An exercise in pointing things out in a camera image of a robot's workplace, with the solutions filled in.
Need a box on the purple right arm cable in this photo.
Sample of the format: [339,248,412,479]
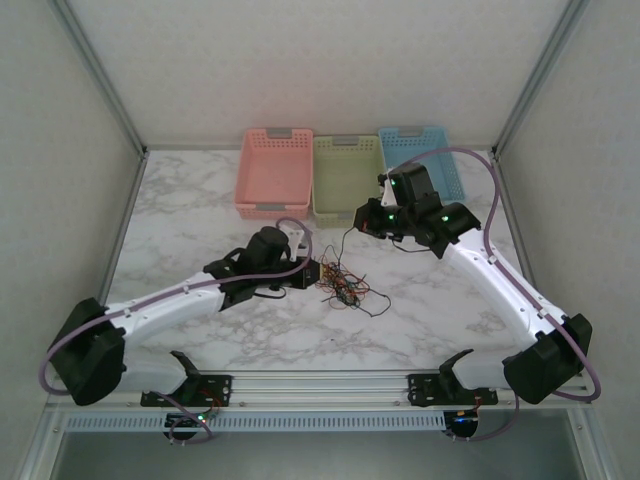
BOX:
[397,146,603,444]

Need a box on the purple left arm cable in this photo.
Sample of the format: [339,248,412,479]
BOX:
[39,217,315,446]

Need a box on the aluminium frame post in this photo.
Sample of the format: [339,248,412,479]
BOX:
[492,0,591,157]
[52,0,149,157]

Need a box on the blue plastic basket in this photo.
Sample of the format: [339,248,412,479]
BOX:
[377,125,469,204]

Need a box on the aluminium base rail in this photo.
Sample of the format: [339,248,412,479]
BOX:
[44,368,594,411]

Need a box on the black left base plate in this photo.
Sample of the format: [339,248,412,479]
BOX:
[140,372,235,407]

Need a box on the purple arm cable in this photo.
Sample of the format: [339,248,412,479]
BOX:
[397,146,603,444]
[39,217,315,446]

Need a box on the aluminium table side rail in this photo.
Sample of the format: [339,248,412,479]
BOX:
[489,147,537,282]
[97,147,150,304]

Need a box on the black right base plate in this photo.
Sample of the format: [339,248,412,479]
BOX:
[407,372,501,407]

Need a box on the pink plastic basket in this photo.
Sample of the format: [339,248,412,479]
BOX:
[233,126,315,222]

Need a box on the thin orange wire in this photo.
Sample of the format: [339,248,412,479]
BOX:
[319,243,372,301]
[319,259,361,301]

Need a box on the small circuit board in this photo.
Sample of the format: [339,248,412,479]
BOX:
[444,409,482,436]
[167,412,221,432]

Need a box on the green plastic basket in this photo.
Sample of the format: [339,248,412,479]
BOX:
[311,133,392,230]

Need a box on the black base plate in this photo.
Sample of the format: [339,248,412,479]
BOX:
[140,372,235,407]
[407,372,501,407]

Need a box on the white slotted cable duct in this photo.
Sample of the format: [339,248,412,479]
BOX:
[64,410,447,433]

